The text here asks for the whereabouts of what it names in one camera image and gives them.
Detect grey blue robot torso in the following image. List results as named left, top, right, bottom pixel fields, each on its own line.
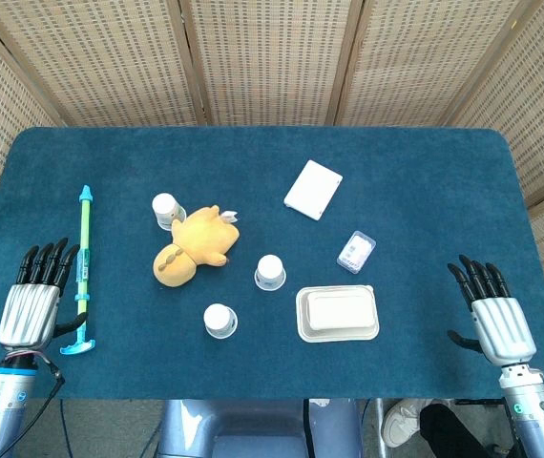
left=157, top=399, right=364, bottom=458

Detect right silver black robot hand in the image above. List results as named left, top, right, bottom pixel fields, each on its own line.
left=447, top=254, right=538, bottom=367

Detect blue table mat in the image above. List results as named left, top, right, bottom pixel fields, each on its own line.
left=0, top=126, right=544, bottom=401

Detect white sneaker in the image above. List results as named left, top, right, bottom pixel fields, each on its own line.
left=382, top=399, right=445, bottom=448

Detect beige pulp food container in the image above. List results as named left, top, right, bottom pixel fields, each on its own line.
left=295, top=284, right=381, bottom=344

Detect woven bamboo folding screen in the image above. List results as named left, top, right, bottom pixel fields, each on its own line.
left=0, top=0, right=544, bottom=383

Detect green and teal plastic stick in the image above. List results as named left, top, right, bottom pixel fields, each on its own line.
left=59, top=184, right=97, bottom=357

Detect black trouser leg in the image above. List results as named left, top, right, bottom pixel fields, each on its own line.
left=418, top=403, right=526, bottom=458

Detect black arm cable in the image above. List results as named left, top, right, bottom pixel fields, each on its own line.
left=0, top=351, right=67, bottom=458

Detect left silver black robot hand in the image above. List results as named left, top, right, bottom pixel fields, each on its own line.
left=0, top=237, right=87, bottom=350

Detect clear box purple contents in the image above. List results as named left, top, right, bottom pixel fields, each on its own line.
left=336, top=230, right=377, bottom=275

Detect white cup blue flower print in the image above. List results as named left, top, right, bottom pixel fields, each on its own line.
left=254, top=254, right=286, bottom=291

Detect white cup green leaf print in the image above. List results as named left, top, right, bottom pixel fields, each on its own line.
left=151, top=192, right=187, bottom=232

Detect white flat box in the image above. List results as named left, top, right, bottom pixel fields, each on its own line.
left=282, top=159, right=344, bottom=221

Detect plain white paper cup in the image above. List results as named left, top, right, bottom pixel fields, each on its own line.
left=202, top=303, right=239, bottom=341

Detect yellow plush toy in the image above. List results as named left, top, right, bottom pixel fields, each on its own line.
left=152, top=204, right=241, bottom=289

